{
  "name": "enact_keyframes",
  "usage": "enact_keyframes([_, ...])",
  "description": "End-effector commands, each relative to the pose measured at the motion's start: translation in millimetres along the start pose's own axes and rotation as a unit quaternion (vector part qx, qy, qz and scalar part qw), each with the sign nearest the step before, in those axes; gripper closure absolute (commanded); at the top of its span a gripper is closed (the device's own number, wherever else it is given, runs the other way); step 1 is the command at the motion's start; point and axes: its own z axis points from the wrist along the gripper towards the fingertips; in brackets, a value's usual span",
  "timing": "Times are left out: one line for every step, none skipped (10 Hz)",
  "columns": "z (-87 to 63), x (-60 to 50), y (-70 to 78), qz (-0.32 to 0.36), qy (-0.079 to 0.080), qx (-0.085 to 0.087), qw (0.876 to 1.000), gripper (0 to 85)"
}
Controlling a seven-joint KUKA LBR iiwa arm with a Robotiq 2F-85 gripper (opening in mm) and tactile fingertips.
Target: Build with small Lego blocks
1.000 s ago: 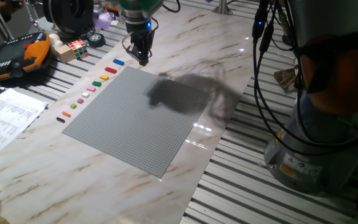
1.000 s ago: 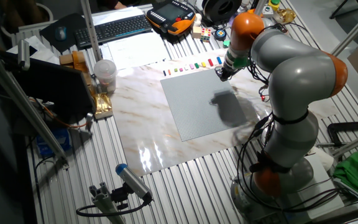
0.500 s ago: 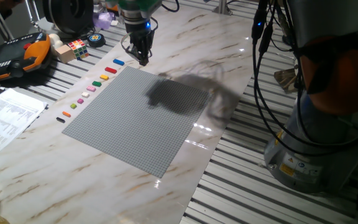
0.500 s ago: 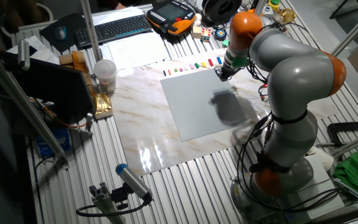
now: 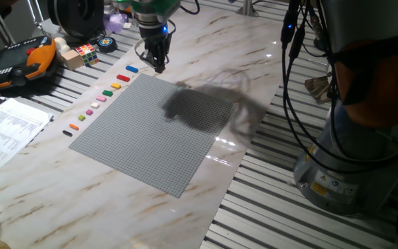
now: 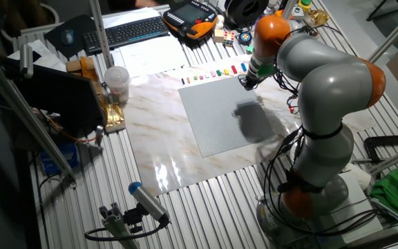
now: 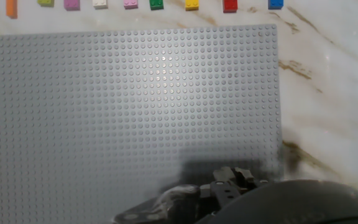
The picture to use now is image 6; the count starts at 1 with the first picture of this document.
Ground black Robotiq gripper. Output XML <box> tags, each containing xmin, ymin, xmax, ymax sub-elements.
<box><xmin>237</xmin><ymin>71</ymin><xmax>267</xmax><ymax>92</ymax></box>

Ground grey Lego baseplate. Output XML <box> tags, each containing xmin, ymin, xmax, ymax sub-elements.
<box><xmin>178</xmin><ymin>75</ymin><xmax>269</xmax><ymax>158</ymax></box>

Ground person's hand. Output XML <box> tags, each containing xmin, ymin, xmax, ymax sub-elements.
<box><xmin>135</xmin><ymin>0</ymin><xmax>160</xmax><ymax>8</ymax></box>

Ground black round puck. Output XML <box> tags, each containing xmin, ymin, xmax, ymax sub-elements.
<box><xmin>237</xmin><ymin>32</ymin><xmax>253</xmax><ymax>46</ymax></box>

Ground Rubik's cube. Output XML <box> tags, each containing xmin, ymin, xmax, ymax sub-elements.
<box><xmin>222</xmin><ymin>30</ymin><xmax>236</xmax><ymax>48</ymax></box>

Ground black filament spool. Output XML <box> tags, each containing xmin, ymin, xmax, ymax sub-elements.
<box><xmin>223</xmin><ymin>0</ymin><xmax>270</xmax><ymax>26</ymax></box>

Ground grey button box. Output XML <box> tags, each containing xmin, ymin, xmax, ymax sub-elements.
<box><xmin>290</xmin><ymin>6</ymin><xmax>305</xmax><ymax>21</ymax></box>

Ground black orange teach pendant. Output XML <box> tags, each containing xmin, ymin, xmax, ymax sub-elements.
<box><xmin>162</xmin><ymin>0</ymin><xmax>219</xmax><ymax>40</ymax></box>

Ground crinkled gold foil object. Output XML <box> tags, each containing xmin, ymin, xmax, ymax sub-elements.
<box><xmin>304</xmin><ymin>8</ymin><xmax>330</xmax><ymax>28</ymax></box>

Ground yellow box with green button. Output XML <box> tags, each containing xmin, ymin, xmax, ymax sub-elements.
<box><xmin>297</xmin><ymin>0</ymin><xmax>313</xmax><ymax>13</ymax></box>

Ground printed paper sheet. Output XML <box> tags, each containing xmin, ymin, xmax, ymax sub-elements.
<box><xmin>111</xmin><ymin>34</ymin><xmax>190</xmax><ymax>79</ymax></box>

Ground marble pattern mat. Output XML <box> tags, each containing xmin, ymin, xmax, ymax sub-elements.
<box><xmin>121</xmin><ymin>53</ymin><xmax>378</xmax><ymax>197</ymax></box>

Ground translucent plastic cup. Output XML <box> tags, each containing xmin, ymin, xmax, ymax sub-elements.
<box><xmin>104</xmin><ymin>65</ymin><xmax>131</xmax><ymax>104</ymax></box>

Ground black computer keyboard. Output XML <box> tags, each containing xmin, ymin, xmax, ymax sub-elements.
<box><xmin>82</xmin><ymin>15</ymin><xmax>170</xmax><ymax>55</ymax></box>

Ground white paper stack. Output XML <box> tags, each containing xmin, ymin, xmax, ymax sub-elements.
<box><xmin>101</xmin><ymin>6</ymin><xmax>162</xmax><ymax>29</ymax></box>

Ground gold foil bag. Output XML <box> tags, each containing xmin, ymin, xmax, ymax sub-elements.
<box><xmin>101</xmin><ymin>102</ymin><xmax>126</xmax><ymax>134</ymax></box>

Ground white paper roll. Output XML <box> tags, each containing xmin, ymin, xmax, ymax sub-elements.
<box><xmin>343</xmin><ymin>161</ymin><xmax>372</xmax><ymax>190</ymax></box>

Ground small metal connector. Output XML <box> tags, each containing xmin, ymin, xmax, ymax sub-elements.
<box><xmin>94</xmin><ymin>124</ymin><xmax>105</xmax><ymax>148</ymax></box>

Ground brown packing tape roll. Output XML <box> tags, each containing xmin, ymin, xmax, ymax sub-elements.
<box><xmin>79</xmin><ymin>56</ymin><xmax>99</xmax><ymax>82</ymax></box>

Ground long slanted aluminium profile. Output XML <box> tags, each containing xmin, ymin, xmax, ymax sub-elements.
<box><xmin>368</xmin><ymin>1</ymin><xmax>398</xmax><ymax>63</ymax></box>

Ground black chair base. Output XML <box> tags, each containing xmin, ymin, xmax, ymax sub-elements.
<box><xmin>366</xmin><ymin>0</ymin><xmax>398</xmax><ymax>22</ymax></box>

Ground small cardboard box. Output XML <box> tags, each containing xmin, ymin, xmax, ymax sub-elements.
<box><xmin>66</xmin><ymin>59</ymin><xmax>82</xmax><ymax>73</ymax></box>

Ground black mouse pad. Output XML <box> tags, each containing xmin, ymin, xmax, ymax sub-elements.
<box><xmin>43</xmin><ymin>14</ymin><xmax>98</xmax><ymax>59</ymax></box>

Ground green cloth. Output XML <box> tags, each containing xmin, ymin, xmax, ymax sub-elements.
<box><xmin>370</xmin><ymin>160</ymin><xmax>398</xmax><ymax>216</ymax></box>

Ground dark computer mouse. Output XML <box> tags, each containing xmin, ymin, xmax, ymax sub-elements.
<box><xmin>60</xmin><ymin>28</ymin><xmax>75</xmax><ymax>46</ymax></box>

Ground black monitor panel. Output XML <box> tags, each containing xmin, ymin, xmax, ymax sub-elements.
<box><xmin>3</xmin><ymin>57</ymin><xmax>108</xmax><ymax>138</ymax></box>

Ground aluminium profile stub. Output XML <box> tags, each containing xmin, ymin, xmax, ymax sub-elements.
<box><xmin>98</xmin><ymin>202</ymin><xmax>140</xmax><ymax>249</ymax></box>

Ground blue packet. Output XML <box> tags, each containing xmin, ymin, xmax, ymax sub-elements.
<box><xmin>39</xmin><ymin>141</ymin><xmax>81</xmax><ymax>176</ymax></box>

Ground loose white papers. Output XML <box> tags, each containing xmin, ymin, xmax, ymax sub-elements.
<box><xmin>7</xmin><ymin>39</ymin><xmax>67</xmax><ymax>72</ymax></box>

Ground white rimmed bin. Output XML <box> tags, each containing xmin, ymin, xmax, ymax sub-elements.
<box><xmin>0</xmin><ymin>2</ymin><xmax>60</xmax><ymax>42</ymax></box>

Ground green wrist mount plate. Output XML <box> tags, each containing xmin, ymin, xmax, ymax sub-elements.
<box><xmin>246</xmin><ymin>45</ymin><xmax>276</xmax><ymax>77</ymax></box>

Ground short aluminium post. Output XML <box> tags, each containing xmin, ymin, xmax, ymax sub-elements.
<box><xmin>281</xmin><ymin>0</ymin><xmax>299</xmax><ymax>20</ymax></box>

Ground silver camera with blue cap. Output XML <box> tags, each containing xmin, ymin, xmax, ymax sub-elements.
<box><xmin>128</xmin><ymin>181</ymin><xmax>171</xmax><ymax>224</ymax></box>

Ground black clamp handle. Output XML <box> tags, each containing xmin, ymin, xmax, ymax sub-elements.
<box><xmin>363</xmin><ymin>133</ymin><xmax>398</xmax><ymax>163</ymax></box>

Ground aluminium frame post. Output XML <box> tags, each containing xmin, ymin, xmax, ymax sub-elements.
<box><xmin>88</xmin><ymin>0</ymin><xmax>114</xmax><ymax>69</ymax></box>

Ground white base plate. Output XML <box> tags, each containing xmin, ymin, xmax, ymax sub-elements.
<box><xmin>318</xmin><ymin>171</ymin><xmax>383</xmax><ymax>245</ymax></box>

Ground thin orange cable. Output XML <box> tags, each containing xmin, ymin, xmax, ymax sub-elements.
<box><xmin>32</xmin><ymin>109</ymin><xmax>98</xmax><ymax>143</ymax></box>

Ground black camera clamp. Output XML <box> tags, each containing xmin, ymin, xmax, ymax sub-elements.
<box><xmin>122</xmin><ymin>203</ymin><xmax>146</xmax><ymax>234</ymax></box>

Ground black camera cable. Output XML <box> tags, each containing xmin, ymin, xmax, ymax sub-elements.
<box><xmin>84</xmin><ymin>216</ymin><xmax>171</xmax><ymax>242</ymax></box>

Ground slanted aluminium frame bar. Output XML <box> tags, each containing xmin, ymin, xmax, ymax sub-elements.
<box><xmin>0</xmin><ymin>48</ymin><xmax>78</xmax><ymax>190</ymax></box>

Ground silver bar camera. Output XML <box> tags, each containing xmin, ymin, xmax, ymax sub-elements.
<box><xmin>19</xmin><ymin>43</ymin><xmax>34</xmax><ymax>80</ymax></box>

